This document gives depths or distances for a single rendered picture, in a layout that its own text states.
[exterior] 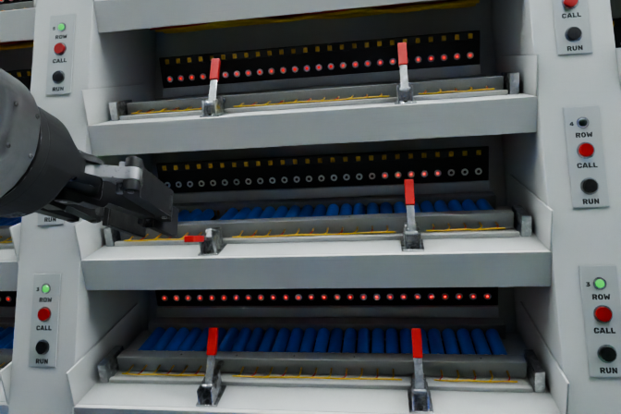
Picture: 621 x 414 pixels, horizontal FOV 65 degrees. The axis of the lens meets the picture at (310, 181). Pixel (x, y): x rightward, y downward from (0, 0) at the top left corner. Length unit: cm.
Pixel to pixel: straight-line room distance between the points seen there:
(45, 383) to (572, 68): 79
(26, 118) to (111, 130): 43
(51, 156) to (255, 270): 37
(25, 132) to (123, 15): 51
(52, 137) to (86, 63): 46
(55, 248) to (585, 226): 68
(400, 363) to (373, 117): 32
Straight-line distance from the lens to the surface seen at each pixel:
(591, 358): 66
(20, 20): 90
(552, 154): 65
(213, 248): 66
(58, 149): 34
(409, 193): 64
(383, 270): 62
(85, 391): 78
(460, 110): 65
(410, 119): 64
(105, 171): 37
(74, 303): 75
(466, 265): 63
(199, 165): 83
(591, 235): 66
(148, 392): 74
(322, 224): 68
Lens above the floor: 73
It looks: 8 degrees up
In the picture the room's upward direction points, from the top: 1 degrees counter-clockwise
